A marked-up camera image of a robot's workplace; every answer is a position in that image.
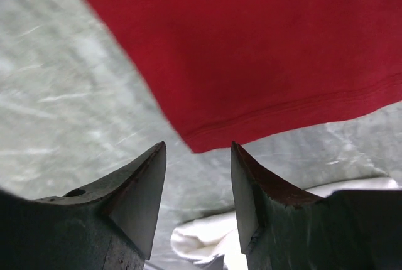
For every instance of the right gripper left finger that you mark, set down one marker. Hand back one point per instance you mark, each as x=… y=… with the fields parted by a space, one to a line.
x=107 y=224

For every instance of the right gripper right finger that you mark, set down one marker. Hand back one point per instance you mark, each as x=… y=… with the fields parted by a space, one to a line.
x=281 y=226

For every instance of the red t-shirt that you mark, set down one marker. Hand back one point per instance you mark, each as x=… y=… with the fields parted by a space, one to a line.
x=241 y=70

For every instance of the white printed folded t-shirt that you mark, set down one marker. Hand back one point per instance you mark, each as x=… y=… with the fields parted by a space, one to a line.
x=213 y=242

